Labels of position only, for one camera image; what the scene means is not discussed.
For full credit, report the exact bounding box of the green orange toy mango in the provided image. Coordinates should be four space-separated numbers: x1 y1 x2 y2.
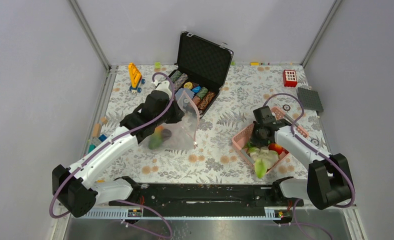
148 126 164 150

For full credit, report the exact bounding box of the clear pink zip top bag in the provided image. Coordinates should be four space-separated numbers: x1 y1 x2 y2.
141 90 200 151

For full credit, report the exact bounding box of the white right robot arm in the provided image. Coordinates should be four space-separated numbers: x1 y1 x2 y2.
250 106 355 210

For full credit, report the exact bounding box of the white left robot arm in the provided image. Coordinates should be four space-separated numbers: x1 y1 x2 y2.
49 89 184 219

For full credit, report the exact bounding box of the loose poker chip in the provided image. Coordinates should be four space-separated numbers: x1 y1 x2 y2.
282 104 291 111
310 138 320 146

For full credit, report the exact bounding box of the pink plastic basket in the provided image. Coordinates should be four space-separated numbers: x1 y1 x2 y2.
232 123 290 175

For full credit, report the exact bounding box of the yellow toy ladder cart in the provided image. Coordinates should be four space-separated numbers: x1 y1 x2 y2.
128 62 146 93

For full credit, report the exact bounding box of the small green block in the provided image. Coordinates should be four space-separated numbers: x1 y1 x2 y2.
154 62 161 69

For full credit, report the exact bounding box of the green toy leaf vegetable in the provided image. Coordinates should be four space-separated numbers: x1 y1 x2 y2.
254 159 270 179

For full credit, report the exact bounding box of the grey building baseplate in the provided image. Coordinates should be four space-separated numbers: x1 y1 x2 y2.
297 87 324 113

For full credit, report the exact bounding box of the red toy block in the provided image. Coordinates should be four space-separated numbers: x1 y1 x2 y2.
282 69 298 88

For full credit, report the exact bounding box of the black poker chip case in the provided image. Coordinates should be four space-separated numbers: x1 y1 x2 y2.
168 31 234 117

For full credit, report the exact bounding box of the blue toy block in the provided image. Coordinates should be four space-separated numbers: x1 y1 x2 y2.
88 134 107 152

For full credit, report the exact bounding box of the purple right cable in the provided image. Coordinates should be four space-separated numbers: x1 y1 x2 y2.
262 92 356 209

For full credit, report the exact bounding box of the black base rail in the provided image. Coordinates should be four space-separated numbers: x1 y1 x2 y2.
126 183 296 218

